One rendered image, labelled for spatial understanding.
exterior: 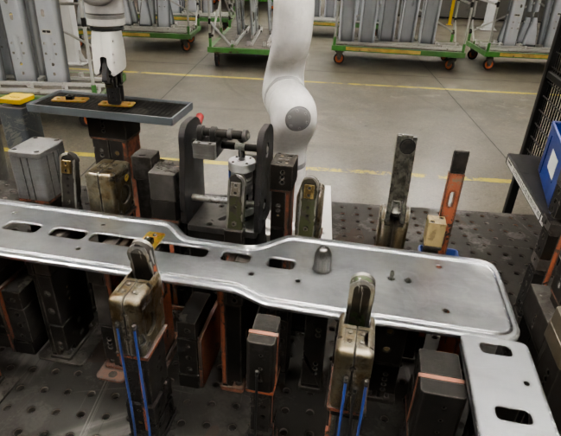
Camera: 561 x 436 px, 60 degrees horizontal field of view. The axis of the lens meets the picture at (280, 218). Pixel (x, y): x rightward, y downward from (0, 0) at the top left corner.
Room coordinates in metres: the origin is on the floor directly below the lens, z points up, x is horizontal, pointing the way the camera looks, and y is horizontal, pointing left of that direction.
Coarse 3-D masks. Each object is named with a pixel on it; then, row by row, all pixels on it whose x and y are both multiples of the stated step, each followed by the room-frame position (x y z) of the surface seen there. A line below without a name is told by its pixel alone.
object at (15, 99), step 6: (6, 96) 1.20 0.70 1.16; (12, 96) 1.20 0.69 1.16; (18, 96) 1.21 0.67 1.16; (24, 96) 1.21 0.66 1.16; (30, 96) 1.22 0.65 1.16; (0, 102) 1.18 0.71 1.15; (6, 102) 1.18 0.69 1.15; (12, 102) 1.18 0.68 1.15; (18, 102) 1.17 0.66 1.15; (24, 102) 1.19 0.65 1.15
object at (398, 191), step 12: (396, 144) 0.87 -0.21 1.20; (408, 144) 0.84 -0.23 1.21; (396, 156) 0.86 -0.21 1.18; (408, 156) 0.87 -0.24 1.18; (396, 168) 0.86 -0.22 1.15; (408, 168) 0.86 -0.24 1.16; (396, 180) 0.86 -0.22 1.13; (408, 180) 0.85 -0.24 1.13; (396, 192) 0.86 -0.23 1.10; (408, 192) 0.85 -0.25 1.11
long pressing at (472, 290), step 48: (0, 240) 0.78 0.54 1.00; (48, 240) 0.79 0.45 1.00; (192, 240) 0.81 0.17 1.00; (288, 240) 0.83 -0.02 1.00; (336, 240) 0.83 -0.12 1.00; (240, 288) 0.67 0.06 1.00; (288, 288) 0.67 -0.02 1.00; (336, 288) 0.68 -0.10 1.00; (384, 288) 0.68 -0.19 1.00; (432, 288) 0.69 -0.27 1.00; (480, 288) 0.70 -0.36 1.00
